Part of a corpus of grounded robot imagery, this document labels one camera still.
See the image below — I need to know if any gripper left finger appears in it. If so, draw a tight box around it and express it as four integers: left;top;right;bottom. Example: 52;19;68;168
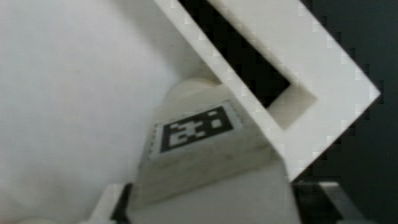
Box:
87;183;133;224

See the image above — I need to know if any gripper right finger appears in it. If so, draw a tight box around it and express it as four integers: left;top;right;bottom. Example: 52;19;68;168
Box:
291;182;363;224

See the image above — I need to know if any white table leg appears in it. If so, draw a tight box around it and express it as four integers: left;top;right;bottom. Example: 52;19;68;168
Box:
130;79;300;224

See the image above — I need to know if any white square table top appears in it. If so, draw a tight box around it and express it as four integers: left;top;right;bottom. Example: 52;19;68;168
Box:
0;0;299;224

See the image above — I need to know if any white U-shaped obstacle fence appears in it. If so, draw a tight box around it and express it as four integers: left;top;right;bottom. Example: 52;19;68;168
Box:
210;0;380;177

